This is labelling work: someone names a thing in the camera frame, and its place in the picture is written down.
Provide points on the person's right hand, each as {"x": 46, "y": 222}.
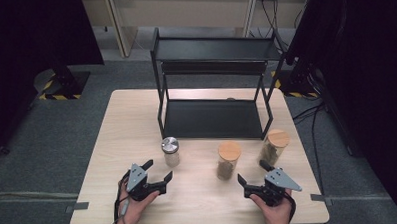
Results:
{"x": 276, "y": 214}

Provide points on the metal-lid glass jar white powder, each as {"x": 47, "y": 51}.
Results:
{"x": 171, "y": 153}

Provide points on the dark curtain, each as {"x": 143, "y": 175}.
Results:
{"x": 368, "y": 69}
{"x": 24, "y": 48}

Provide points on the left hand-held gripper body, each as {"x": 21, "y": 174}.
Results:
{"x": 135, "y": 179}

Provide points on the beige wooden desk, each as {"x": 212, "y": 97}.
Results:
{"x": 183, "y": 12}

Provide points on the black stand base striped tape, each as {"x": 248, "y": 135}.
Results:
{"x": 63, "y": 85}
{"x": 297, "y": 82}

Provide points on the black metal shelf rack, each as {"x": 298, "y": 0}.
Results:
{"x": 212, "y": 91}

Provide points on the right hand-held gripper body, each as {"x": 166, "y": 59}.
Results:
{"x": 277, "y": 181}

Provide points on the wooden-lid glass jar green leaves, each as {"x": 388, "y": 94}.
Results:
{"x": 274, "y": 146}

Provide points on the grey floor tape piece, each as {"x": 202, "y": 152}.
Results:
{"x": 77, "y": 206}
{"x": 320, "y": 199}

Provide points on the wooden-lid glass jar dark spices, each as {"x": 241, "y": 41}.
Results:
{"x": 227, "y": 161}

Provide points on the person's left hand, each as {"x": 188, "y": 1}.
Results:
{"x": 136, "y": 211}

